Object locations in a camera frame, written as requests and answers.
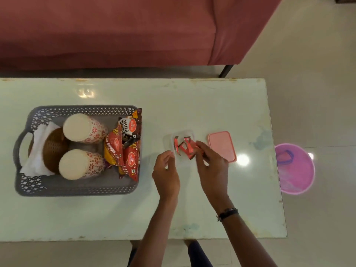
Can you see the person's right hand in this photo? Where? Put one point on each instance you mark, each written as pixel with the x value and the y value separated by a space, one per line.
pixel 214 175

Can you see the person's left hand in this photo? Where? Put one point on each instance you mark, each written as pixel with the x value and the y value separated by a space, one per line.
pixel 166 180

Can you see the person's left thumb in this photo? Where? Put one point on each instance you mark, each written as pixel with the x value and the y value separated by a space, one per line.
pixel 172 164

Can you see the person's right thumb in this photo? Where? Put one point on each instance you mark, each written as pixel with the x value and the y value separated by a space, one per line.
pixel 200 161

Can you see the clear plastic container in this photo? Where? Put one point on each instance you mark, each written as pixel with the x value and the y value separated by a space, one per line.
pixel 169 141

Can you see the person's right forearm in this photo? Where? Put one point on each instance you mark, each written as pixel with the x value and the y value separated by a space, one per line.
pixel 247 239

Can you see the person's left forearm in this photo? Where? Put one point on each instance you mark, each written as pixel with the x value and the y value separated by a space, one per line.
pixel 155 233

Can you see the small red wrapper piece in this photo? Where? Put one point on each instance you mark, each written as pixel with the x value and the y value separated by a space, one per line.
pixel 176 142

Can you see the pink container lid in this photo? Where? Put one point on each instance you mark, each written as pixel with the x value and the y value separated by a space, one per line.
pixel 222 145

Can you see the black and red snack packet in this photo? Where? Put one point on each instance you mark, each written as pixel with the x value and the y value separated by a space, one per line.
pixel 130 126

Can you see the black wristband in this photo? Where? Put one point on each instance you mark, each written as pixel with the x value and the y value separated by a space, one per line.
pixel 228 213

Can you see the orange snack packet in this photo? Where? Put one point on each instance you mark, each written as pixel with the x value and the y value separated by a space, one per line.
pixel 113 148

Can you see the floral paper cup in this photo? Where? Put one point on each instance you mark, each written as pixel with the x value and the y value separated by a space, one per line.
pixel 79 164
pixel 82 128

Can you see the person's right leg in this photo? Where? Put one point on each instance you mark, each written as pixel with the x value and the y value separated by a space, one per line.
pixel 199 255

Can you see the person's leg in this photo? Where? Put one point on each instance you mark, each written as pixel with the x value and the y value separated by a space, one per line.
pixel 133 254
pixel 199 255

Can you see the black sofa leg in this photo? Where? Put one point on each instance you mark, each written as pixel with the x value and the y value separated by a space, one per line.
pixel 225 71

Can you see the person's left leg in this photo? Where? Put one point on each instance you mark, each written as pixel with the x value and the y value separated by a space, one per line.
pixel 133 254

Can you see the pink plastic bucket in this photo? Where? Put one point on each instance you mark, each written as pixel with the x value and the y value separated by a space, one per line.
pixel 299 175

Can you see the grey plastic basket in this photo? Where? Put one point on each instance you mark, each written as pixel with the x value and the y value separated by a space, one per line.
pixel 69 187

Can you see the brown woven coaster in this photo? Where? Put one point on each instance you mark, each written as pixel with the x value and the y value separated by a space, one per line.
pixel 55 150

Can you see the white paper napkin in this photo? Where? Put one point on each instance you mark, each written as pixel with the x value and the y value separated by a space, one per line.
pixel 37 152

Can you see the maroon sofa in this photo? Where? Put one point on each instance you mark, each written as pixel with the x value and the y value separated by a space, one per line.
pixel 125 27

